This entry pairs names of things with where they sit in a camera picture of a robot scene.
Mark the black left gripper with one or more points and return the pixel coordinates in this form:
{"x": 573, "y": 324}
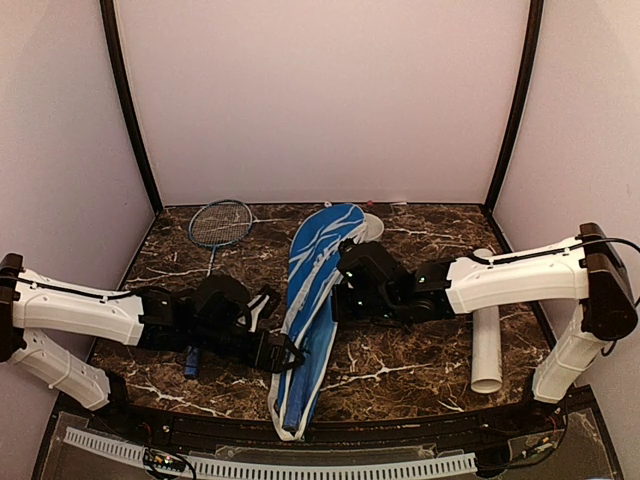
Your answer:
{"x": 272, "y": 360}

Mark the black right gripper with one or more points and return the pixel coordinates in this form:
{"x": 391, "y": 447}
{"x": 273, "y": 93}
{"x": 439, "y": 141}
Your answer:
{"x": 341, "y": 309}

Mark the blue racket bag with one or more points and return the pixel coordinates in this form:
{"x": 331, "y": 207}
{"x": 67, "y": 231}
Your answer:
{"x": 308, "y": 323}

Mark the white shuttlecock tube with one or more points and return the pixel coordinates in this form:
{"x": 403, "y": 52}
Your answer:
{"x": 486, "y": 361}

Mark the blue badminton racket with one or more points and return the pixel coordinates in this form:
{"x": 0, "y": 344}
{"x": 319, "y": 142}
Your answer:
{"x": 220, "y": 224}

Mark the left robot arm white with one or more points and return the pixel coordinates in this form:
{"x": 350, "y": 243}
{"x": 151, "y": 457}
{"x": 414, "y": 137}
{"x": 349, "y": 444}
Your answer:
{"x": 218, "y": 316}

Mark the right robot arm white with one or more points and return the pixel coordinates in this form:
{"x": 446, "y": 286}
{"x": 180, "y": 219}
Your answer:
{"x": 585, "y": 268}

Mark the white ceramic bowl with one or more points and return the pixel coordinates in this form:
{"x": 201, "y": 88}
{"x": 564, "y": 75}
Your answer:
{"x": 374, "y": 228}

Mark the small circuit board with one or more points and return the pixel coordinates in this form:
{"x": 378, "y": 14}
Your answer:
{"x": 160, "y": 461}

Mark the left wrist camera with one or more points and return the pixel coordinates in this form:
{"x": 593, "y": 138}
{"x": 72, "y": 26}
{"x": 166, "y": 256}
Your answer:
{"x": 262, "y": 306}

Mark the white cable duct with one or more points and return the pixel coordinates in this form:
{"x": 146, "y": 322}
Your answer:
{"x": 271, "y": 464}

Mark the black vertical frame post right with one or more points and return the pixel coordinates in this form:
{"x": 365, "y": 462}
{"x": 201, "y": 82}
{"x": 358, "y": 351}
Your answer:
{"x": 516, "y": 111}

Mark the black vertical frame post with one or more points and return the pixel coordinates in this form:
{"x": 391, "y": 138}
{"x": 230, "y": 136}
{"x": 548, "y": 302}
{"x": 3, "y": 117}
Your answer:
{"x": 126, "y": 101}
{"x": 516, "y": 111}

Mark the black vertical frame post left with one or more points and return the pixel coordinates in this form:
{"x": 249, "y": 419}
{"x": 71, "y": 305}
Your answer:
{"x": 126, "y": 101}

